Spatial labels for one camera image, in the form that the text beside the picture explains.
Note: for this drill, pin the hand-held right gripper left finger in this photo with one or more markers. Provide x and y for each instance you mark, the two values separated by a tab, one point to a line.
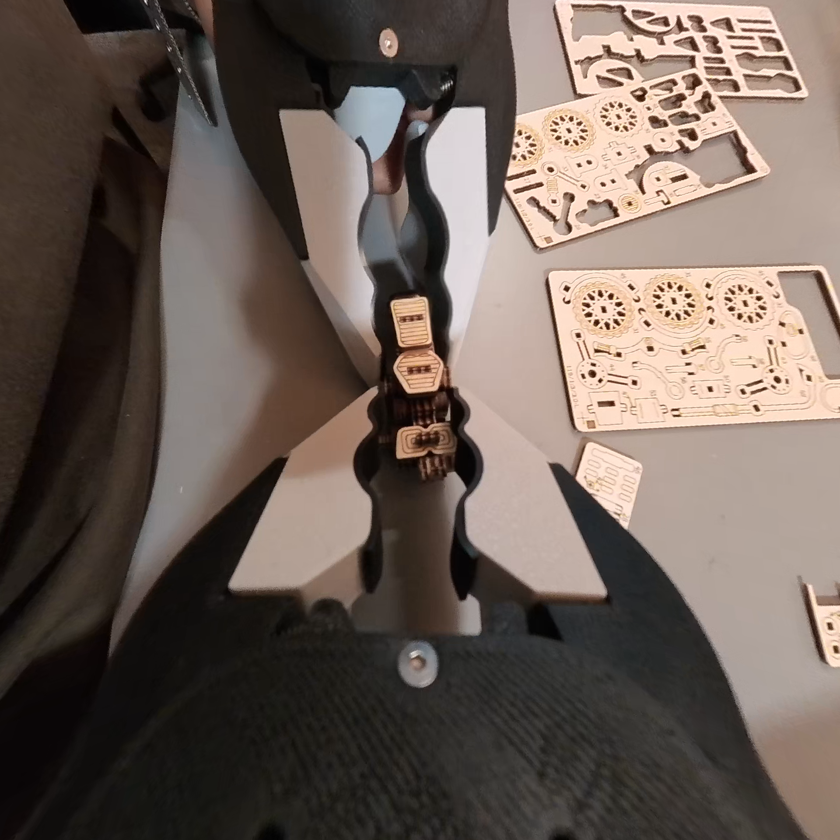
308	525

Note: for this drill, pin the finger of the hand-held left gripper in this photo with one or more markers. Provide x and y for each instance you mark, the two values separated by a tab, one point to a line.
463	197
321	197

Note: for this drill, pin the large wooden parts sheet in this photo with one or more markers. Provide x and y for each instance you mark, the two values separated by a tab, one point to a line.
695	354

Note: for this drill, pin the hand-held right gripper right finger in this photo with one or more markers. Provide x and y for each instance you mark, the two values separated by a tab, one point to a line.
531	531

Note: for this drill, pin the small wooden parts card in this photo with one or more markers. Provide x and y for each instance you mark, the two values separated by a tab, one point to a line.
607	482

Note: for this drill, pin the wooden gear parts sheet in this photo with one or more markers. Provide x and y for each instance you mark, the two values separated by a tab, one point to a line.
610	164

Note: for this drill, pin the small wooden puzzle model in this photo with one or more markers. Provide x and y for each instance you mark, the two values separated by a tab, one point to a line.
420	387

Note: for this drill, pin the cut-out wooden parts sheet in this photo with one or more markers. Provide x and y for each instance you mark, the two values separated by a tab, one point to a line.
689	46

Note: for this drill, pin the person's left hand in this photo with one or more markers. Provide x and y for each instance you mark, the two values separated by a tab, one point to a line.
396	161

